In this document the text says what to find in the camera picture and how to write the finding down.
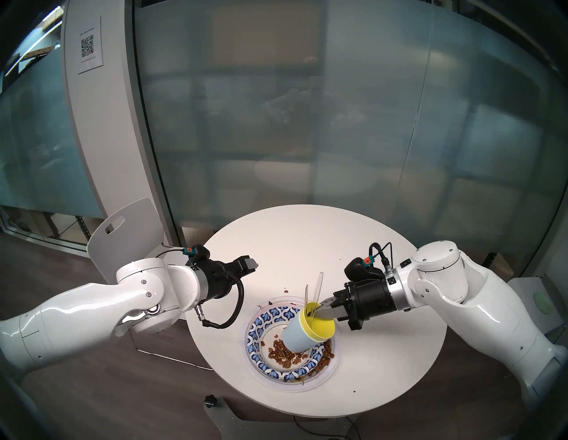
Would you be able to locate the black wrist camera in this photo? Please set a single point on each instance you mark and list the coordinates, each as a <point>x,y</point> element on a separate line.
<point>195,253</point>
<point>361,268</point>

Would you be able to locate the perforated metal shelf bracket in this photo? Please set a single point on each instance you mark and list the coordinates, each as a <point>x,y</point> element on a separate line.
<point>490,259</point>

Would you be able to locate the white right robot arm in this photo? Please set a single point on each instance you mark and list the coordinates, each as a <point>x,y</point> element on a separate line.
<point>479,301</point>

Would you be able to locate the brown granola crumbs heap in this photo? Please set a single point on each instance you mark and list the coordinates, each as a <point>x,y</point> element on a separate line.
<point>282,352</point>

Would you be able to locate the green round seat pad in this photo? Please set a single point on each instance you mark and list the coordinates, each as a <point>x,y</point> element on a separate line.
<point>544,302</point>

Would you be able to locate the QR code wall sign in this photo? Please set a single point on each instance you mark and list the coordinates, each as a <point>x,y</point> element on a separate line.
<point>90,49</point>

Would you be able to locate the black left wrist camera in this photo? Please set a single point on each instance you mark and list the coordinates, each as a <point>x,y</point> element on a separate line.
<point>195,253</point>

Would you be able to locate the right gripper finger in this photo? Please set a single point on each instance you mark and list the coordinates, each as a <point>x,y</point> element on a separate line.
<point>327,313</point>
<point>330,302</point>

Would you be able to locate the black knob on base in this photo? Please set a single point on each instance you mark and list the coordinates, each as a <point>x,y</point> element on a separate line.
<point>210,400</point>

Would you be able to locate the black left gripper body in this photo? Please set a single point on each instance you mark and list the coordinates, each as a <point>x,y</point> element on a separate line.
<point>217,279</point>

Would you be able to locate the white chair with green pad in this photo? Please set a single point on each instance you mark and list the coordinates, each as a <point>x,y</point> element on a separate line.
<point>537,297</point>

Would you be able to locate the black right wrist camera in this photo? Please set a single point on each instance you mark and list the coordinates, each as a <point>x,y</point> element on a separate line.
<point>361,268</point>

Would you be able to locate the blue patterned paper bowl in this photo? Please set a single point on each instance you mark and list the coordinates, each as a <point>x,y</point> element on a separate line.
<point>266,319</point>

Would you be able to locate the brown food scraps heap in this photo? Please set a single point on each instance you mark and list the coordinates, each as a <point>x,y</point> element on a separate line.
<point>327,355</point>

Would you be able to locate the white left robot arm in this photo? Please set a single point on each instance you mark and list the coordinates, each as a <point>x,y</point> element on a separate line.
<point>88,310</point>

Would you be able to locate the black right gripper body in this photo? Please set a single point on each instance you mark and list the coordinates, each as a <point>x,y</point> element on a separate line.
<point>368,299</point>

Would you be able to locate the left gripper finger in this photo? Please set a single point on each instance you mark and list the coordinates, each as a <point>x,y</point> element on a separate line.
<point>250,265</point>

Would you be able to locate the light blue plastic cup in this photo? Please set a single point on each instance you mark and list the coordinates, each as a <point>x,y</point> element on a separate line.
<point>295,339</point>

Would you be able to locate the yellow plastic cup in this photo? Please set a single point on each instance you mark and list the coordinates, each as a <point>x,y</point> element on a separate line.
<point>317,328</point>

